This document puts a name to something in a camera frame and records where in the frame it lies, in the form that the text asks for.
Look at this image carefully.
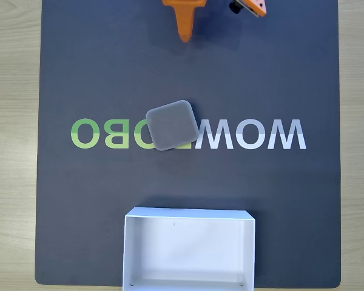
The grey square usb device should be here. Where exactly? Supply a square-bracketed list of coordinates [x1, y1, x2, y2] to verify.
[145, 99, 200, 152]

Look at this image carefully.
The dark mat with WOWROBO print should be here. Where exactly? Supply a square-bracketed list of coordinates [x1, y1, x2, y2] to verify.
[34, 0, 342, 287]

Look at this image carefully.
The white open cardboard box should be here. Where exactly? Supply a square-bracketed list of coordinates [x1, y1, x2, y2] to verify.
[122, 207, 256, 291]

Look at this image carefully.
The orange mounted camera module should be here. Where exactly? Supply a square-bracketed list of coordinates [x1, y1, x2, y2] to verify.
[229, 0, 267, 18]

